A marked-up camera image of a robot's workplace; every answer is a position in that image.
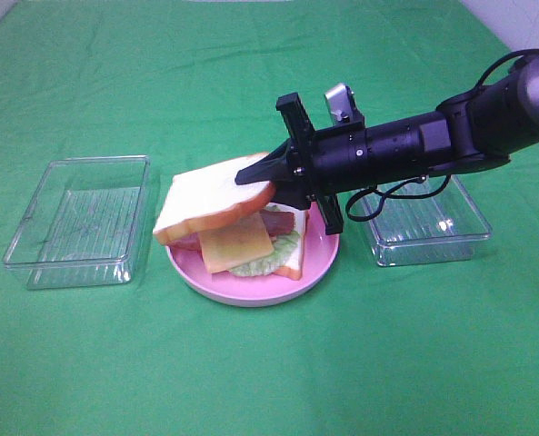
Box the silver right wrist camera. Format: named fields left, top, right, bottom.
left=324, top=83, right=365, bottom=126

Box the yellow toy cheese slice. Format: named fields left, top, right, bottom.
left=198, top=213, right=274, bottom=273

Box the left clear plastic container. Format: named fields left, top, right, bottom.
left=3, top=155, right=150, bottom=290

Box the toy bread slice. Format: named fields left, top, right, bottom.
left=274, top=204, right=308, bottom=280
left=153, top=153, right=276, bottom=245

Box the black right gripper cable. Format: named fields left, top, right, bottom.
left=344, top=174, right=452, bottom=223

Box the toy bacon strip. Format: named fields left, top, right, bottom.
left=260, top=209, right=295, bottom=237
left=169, top=233, right=201, bottom=251

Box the toy lettuce leaf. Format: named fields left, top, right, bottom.
left=229, top=203, right=299, bottom=277

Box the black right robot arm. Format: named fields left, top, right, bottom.
left=235, top=49, right=539, bottom=234

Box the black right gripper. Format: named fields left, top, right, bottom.
left=235, top=93, right=365, bottom=235

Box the green tablecloth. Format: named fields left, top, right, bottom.
left=0, top=1, right=539, bottom=435

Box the pink round plate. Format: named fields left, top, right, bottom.
left=166, top=204, right=339, bottom=307

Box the right clear plastic container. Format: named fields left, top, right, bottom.
left=349, top=175, right=492, bottom=267

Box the clear plastic container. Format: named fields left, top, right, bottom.
left=3, top=155, right=150, bottom=290
left=349, top=175, right=492, bottom=267

